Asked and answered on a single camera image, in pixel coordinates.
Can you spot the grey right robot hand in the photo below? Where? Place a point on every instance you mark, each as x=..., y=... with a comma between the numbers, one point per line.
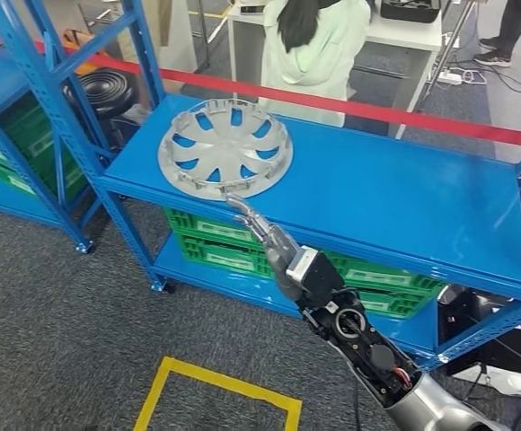
x=281, y=256

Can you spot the silver plastic wheel hubcap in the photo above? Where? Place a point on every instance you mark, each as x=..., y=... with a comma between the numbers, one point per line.
x=226, y=149

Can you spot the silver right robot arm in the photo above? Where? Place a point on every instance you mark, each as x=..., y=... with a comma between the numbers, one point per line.
x=422, y=404

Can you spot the yellow floor tape square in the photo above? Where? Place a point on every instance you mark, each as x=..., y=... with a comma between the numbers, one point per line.
x=224, y=381

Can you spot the red barrier belt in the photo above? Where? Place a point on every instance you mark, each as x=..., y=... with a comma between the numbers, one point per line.
x=377, y=113

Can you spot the person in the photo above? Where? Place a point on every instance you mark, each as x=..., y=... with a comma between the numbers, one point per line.
x=314, y=65
x=512, y=24

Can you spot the grey metal table leg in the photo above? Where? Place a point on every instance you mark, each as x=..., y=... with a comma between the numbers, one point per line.
x=449, y=44
x=203, y=36

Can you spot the black smartphone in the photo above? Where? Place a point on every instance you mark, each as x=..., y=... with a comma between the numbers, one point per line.
x=252, y=9

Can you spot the white desk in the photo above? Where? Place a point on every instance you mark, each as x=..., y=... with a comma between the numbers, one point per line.
x=175, y=36
x=404, y=37

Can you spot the black glossy box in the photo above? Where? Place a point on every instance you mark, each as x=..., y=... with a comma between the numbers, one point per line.
x=475, y=309

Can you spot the white power strip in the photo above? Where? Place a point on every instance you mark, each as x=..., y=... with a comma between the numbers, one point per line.
x=449, y=77

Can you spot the black round stool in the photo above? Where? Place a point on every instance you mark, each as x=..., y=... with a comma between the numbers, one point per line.
x=100, y=92

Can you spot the black moulded tray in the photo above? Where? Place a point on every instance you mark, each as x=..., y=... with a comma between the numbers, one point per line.
x=408, y=12

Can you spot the orange brown seat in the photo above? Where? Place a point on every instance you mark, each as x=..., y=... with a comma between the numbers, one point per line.
x=76, y=59

